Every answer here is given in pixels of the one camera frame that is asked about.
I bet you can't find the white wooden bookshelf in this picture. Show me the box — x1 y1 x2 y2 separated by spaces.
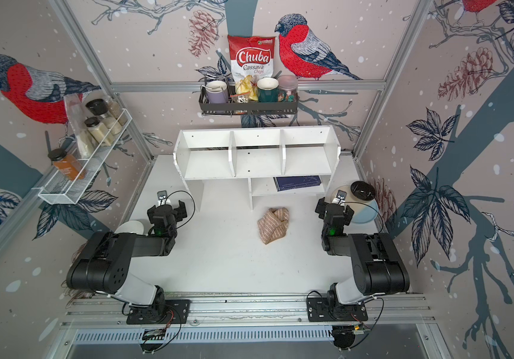
173 126 341 206

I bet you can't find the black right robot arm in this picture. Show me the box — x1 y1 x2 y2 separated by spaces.
307 198 410 322

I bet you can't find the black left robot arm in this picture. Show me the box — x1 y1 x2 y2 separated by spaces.
66 200 191 325

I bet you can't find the cream and blue plate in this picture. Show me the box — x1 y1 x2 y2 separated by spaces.
330 185 378 224

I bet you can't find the white bowl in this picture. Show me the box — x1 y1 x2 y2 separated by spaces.
114 220 145 235

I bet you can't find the black bowl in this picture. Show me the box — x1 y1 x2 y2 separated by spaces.
350 180 376 201

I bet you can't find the dark blue book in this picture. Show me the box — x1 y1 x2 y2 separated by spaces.
273 176 321 191

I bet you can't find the orange spice jar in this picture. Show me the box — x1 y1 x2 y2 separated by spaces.
48 148 86 181

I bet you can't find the black lid spice jar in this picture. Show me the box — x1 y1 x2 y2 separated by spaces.
84 117 114 147
85 99 122 136

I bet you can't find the lilac mug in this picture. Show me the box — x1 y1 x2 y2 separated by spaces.
204 80 229 104

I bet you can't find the pink lidded jar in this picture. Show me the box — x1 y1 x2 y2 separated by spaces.
277 75 298 102

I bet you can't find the green mug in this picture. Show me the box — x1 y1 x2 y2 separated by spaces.
257 77 279 103

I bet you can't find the clear plastic bag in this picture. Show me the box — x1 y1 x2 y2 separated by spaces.
63 94 97 159

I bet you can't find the yellow snack packet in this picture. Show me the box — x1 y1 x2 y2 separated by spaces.
235 75 258 102

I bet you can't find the red Chuba chips bag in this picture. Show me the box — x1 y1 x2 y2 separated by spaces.
228 35 276 83

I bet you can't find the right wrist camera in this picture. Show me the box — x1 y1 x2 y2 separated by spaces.
336 190 347 205

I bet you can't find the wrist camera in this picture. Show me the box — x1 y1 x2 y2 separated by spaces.
157 190 168 206
336 190 347 205

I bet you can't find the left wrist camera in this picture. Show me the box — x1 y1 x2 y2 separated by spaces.
157 190 168 206

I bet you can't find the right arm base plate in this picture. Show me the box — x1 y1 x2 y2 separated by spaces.
306 296 369 323

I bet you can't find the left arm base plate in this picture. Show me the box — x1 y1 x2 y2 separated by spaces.
126 299 191 325

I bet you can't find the white wire wall rack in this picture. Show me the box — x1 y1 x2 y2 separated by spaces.
37 108 133 205

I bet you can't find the aluminium mounting rail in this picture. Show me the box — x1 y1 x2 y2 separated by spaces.
59 292 437 328

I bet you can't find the black wall basket shelf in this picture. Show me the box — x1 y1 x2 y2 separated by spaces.
199 85 300 116

